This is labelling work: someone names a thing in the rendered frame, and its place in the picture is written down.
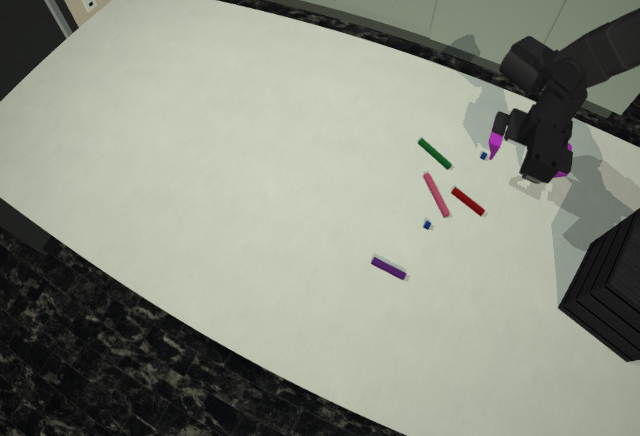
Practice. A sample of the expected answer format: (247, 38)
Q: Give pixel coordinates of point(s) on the green rod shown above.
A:
(445, 163)

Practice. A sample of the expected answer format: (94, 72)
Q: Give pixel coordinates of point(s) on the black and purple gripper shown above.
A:
(516, 118)

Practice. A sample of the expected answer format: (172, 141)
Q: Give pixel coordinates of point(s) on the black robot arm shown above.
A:
(606, 51)

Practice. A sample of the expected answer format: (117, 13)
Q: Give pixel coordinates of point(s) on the dark red rod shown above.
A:
(467, 201)

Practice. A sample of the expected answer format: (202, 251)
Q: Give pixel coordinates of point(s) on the pink rod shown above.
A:
(436, 195)

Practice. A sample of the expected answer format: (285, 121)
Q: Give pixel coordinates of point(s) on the purple rod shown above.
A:
(388, 268)

